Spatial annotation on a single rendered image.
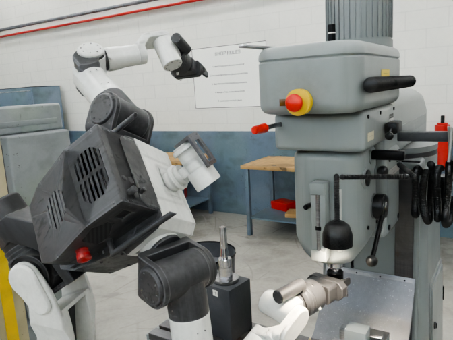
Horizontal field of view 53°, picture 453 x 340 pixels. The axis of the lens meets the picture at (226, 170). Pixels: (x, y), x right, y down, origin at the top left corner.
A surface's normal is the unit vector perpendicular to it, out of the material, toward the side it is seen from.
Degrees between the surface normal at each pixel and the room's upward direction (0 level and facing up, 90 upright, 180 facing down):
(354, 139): 90
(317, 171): 90
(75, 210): 75
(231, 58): 90
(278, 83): 90
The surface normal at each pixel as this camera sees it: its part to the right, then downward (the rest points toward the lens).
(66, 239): -0.66, -0.10
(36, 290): -0.22, 0.19
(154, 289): -0.72, 0.17
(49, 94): 0.85, 0.05
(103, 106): -0.51, -0.24
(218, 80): -0.53, 0.18
